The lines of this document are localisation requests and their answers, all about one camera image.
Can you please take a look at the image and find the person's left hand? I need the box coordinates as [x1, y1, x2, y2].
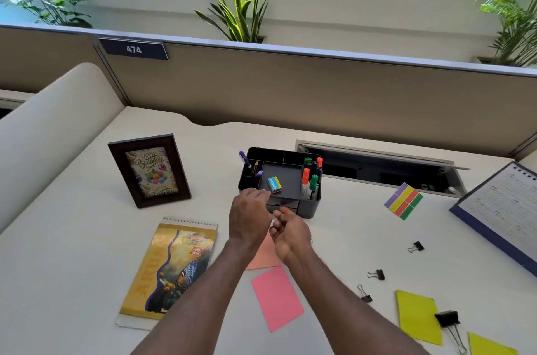
[228, 188, 273, 248]

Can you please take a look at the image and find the person's right hand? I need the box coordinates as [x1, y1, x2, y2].
[268, 206, 314, 265]

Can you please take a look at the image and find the person's right forearm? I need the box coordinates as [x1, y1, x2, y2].
[282, 249, 433, 355]

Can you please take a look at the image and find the person's left forearm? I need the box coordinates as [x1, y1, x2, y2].
[131, 239, 269, 355]

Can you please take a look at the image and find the black desk organizer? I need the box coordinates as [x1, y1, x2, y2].
[238, 147, 323, 219]

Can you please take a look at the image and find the orange sticky note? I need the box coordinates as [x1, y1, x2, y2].
[245, 233, 281, 271]

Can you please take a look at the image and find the pink sticky note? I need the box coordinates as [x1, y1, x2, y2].
[251, 265, 305, 333]

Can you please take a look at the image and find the beige desk partition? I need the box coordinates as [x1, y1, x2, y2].
[0, 24, 537, 160]

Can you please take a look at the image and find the golden spiral notebook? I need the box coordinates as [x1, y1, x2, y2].
[116, 217, 219, 331]

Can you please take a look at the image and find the multicolour sticky flag pad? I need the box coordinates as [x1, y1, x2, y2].
[384, 183, 423, 221]

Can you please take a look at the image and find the yellow-green sticky note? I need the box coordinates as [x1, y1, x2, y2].
[468, 332, 520, 355]
[395, 290, 443, 346]

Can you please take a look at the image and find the navy number sign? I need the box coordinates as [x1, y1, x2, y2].
[98, 37, 169, 61]

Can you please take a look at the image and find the large black binder clip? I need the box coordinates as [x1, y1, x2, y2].
[435, 310, 468, 355]

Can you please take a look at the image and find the blue desk calendar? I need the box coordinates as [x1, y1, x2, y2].
[449, 162, 537, 278]

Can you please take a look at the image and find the white curved side panel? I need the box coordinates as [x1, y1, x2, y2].
[0, 63, 126, 234]

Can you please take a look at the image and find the palm plant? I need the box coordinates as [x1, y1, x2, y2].
[468, 0, 537, 67]

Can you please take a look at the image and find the dark wooden picture frame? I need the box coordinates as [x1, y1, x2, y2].
[108, 134, 192, 209]

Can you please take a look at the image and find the desk cable tray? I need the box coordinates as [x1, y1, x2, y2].
[295, 140, 471, 199]

